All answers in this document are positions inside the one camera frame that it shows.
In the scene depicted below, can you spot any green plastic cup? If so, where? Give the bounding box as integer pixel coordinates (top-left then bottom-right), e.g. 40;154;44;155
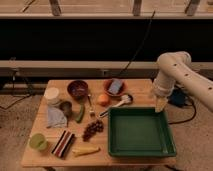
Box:
29;133;47;151

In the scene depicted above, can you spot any dark red bowl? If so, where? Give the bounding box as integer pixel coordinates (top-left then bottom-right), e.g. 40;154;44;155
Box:
67;80;88;100

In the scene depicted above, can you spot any wooden table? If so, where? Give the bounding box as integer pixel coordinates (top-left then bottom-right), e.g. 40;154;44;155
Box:
21;79;176;170

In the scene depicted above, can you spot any green plastic tray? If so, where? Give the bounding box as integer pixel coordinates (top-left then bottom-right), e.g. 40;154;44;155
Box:
108;107;176;157

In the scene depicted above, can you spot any purple grape bunch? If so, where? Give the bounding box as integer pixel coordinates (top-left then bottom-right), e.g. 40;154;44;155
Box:
82;120;104;141

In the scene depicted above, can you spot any striped red black block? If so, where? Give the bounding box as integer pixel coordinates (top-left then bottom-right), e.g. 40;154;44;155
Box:
52;131;75;158

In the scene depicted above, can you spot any green pea pod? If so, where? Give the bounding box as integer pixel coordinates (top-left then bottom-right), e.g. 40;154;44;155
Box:
75;103;85;123

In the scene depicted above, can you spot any blue power adapter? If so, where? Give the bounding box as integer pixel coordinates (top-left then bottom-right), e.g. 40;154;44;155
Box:
169;90;186;107

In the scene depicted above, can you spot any orange apple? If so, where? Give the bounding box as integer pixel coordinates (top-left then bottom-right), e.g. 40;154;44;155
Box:
97;94;110;106

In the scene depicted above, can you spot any white lidded container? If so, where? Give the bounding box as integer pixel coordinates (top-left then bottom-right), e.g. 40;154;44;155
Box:
44;87;60;105

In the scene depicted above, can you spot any blue grey cloth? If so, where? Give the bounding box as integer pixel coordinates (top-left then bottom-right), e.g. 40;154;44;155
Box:
47;106;67;128

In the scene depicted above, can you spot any orange bowl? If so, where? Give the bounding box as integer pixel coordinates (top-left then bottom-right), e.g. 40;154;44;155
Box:
103;78;126;97

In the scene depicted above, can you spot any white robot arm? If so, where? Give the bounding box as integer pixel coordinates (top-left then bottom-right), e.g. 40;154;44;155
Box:
152;51;213;112

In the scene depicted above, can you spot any black cable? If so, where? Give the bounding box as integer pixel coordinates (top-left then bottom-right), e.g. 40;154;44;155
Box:
118;10;157;78

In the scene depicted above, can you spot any metal fork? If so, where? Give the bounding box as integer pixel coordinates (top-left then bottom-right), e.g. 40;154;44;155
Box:
87;94;95;117

